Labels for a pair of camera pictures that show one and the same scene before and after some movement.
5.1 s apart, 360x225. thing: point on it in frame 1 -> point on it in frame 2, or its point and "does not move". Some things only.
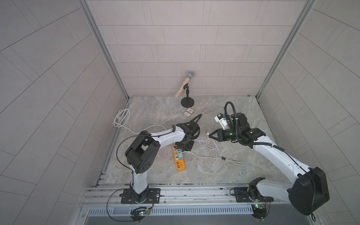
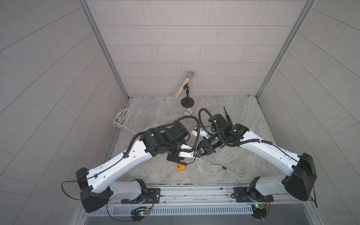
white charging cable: (214, 155) -> (216, 164)
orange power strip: (180, 163) does not move
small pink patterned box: (188, 113) does not move
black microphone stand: (187, 102) does not move
